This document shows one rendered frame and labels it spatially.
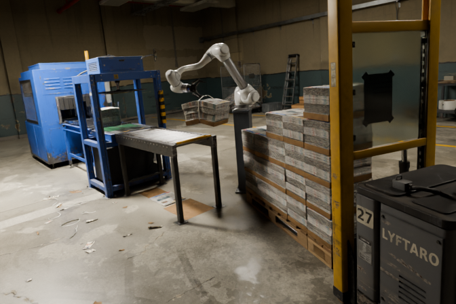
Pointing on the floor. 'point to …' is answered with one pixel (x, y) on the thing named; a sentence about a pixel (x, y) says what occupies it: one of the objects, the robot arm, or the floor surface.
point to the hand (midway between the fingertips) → (205, 88)
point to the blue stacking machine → (55, 108)
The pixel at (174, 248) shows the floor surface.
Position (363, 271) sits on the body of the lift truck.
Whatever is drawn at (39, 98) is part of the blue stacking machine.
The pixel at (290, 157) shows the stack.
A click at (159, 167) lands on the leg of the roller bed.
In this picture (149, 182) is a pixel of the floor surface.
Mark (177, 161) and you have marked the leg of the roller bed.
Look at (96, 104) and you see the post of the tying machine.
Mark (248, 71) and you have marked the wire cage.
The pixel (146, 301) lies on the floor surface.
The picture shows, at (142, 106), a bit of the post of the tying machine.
